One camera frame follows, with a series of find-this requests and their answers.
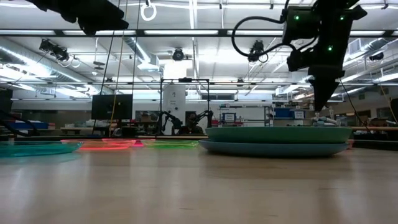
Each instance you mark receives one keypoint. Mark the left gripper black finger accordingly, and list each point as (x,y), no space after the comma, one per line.
(112,21)

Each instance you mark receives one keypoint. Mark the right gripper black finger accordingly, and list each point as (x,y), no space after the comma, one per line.
(329,88)
(318,91)

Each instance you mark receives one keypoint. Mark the large green plate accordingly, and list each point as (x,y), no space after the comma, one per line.
(278,135)

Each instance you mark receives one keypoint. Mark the small orange translucent plate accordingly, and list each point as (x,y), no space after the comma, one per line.
(99,145)

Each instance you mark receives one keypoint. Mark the small cyan translucent plate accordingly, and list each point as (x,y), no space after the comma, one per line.
(34,148)

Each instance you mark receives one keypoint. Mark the black background robot arm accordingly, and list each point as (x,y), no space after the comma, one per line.
(169,119)
(206,115)

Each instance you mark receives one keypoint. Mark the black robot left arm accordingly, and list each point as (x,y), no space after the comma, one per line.
(46,4)

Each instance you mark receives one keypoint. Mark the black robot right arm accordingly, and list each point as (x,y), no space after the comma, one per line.
(332,28)

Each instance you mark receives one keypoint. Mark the white grey tabletop device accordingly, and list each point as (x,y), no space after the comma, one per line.
(325,121)

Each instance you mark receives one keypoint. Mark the blue storage bin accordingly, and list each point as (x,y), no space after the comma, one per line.
(283,112)

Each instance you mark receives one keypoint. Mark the wooden workbench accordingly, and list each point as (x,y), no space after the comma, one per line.
(376,128)

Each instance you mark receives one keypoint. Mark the large blue plate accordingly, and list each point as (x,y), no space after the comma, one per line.
(273,150)

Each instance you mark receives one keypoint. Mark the black monitor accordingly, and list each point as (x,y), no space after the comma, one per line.
(112,107)

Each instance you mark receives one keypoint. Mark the blue framed white sign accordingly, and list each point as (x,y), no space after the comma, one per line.
(229,117)

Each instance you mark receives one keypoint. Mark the white pillar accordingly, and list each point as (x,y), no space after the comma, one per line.
(174,99)

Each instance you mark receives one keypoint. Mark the black cabinet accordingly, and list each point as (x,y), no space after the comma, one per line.
(5,101)

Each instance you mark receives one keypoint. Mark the blue flat box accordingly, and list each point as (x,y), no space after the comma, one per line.
(28,125)

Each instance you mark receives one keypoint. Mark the small red translucent plate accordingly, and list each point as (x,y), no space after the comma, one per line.
(136,143)

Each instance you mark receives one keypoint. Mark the person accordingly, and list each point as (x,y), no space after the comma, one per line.
(190,127)

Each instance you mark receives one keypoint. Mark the small green translucent plate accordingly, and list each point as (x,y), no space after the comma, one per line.
(171,143)

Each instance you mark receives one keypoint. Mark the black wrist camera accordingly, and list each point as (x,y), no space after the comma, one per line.
(300,60)

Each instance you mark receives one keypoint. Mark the black overhead mounted camera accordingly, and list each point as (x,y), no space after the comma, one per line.
(256,49)
(377,56)
(56,51)
(178,54)

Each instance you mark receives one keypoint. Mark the silver ventilation duct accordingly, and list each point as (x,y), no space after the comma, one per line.
(37,67)

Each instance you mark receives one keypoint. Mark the black aluminium table frame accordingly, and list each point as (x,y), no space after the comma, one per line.
(373,144)

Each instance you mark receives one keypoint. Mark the black overhead frame beam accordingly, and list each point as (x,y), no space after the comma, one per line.
(183,32)

